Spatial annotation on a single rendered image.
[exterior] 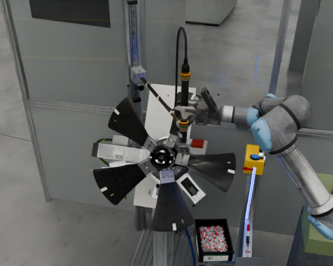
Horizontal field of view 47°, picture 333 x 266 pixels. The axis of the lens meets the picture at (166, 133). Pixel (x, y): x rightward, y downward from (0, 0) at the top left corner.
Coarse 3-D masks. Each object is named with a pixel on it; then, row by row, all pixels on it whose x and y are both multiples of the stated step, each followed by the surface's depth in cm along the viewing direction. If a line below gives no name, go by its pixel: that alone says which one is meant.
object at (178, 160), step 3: (180, 153) 192; (177, 156) 190; (180, 156) 190; (186, 156) 191; (189, 156) 191; (177, 159) 188; (180, 159) 188; (183, 159) 188; (186, 159) 188; (174, 162) 186; (177, 162) 186; (180, 162) 186; (183, 162) 187; (186, 162) 187; (183, 165) 185; (186, 165) 185
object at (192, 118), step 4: (180, 92) 197; (180, 96) 196; (188, 96) 193; (196, 96) 189; (200, 96) 188; (180, 100) 196; (200, 100) 187; (204, 100) 186; (180, 104) 195; (176, 112) 195; (176, 116) 194; (188, 116) 187; (192, 116) 186; (172, 120) 196; (188, 120) 186; (192, 120) 185; (172, 124) 195; (188, 124) 185; (172, 128) 193; (172, 132) 192; (176, 132) 189
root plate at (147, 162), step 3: (147, 159) 188; (144, 162) 188; (147, 162) 189; (138, 165) 188; (141, 165) 189; (144, 165) 190; (147, 165) 190; (150, 165) 191; (141, 168) 190; (144, 168) 191; (150, 168) 192; (153, 168) 192; (144, 171) 192; (147, 171) 192; (150, 171) 193; (153, 171) 193; (147, 174) 194
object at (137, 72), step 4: (132, 68) 226; (136, 68) 226; (140, 68) 226; (132, 72) 224; (136, 72) 221; (140, 72) 221; (144, 72) 221; (132, 76) 226; (136, 76) 220; (140, 76) 221; (144, 76) 223; (136, 80) 222; (140, 80) 223
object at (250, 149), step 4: (248, 144) 219; (248, 148) 216; (252, 148) 216; (256, 148) 216; (248, 152) 213; (252, 152) 213; (256, 152) 213; (248, 156) 210; (248, 160) 207; (252, 160) 207; (256, 160) 207; (260, 160) 207; (244, 164) 215; (248, 164) 208; (252, 164) 208; (256, 164) 207; (260, 164) 206; (256, 168) 208; (260, 168) 208; (244, 172) 212; (248, 172) 211; (252, 172) 210; (256, 172) 210; (260, 172) 209
